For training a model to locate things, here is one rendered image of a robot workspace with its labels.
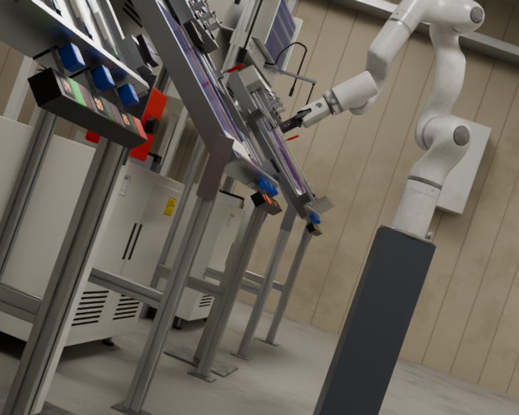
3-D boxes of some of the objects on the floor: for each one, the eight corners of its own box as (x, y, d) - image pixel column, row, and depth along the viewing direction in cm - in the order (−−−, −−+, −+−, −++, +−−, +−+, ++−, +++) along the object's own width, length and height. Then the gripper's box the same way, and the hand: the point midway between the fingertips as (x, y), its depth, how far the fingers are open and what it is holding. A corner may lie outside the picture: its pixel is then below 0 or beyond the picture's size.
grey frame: (208, 378, 281) (383, -122, 285) (135, 416, 204) (377, -268, 208) (71, 324, 291) (243, -157, 296) (-46, 340, 215) (187, -309, 219)
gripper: (328, 98, 264) (279, 123, 266) (324, 87, 249) (272, 114, 251) (338, 118, 263) (288, 142, 265) (334, 108, 248) (282, 135, 250)
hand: (286, 126), depth 258 cm, fingers closed
